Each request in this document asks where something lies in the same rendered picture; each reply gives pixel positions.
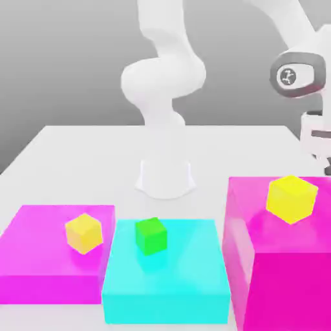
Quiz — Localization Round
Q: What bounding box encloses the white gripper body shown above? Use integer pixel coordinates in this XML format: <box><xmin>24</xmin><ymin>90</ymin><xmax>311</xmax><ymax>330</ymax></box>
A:
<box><xmin>299</xmin><ymin>112</ymin><xmax>331</xmax><ymax>159</ymax></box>

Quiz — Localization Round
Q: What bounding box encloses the small yellow cube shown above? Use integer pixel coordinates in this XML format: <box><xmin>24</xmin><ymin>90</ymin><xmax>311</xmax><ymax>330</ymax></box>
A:
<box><xmin>265</xmin><ymin>175</ymin><xmax>319</xmax><ymax>226</ymax></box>

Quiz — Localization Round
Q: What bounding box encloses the small green cube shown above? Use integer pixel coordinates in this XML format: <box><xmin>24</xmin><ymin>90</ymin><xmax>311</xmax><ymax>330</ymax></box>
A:
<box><xmin>134</xmin><ymin>217</ymin><xmax>168</xmax><ymax>257</ymax></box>

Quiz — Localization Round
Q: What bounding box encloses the small orange cube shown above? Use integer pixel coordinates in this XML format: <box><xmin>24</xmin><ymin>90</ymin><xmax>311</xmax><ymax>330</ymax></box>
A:
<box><xmin>64</xmin><ymin>212</ymin><xmax>104</xmax><ymax>256</ymax></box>

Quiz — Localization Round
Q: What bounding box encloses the large pink box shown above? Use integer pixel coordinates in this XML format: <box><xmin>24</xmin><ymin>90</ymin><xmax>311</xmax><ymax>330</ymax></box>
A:
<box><xmin>221</xmin><ymin>176</ymin><xmax>331</xmax><ymax>331</ymax></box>

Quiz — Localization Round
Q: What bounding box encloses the large cyan box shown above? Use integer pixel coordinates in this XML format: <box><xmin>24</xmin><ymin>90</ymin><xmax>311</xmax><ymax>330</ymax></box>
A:
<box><xmin>101</xmin><ymin>219</ymin><xmax>231</xmax><ymax>326</ymax></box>

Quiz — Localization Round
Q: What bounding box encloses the large magenta box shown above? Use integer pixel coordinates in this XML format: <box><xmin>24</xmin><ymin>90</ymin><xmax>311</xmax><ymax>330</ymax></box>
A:
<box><xmin>0</xmin><ymin>204</ymin><xmax>116</xmax><ymax>305</ymax></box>

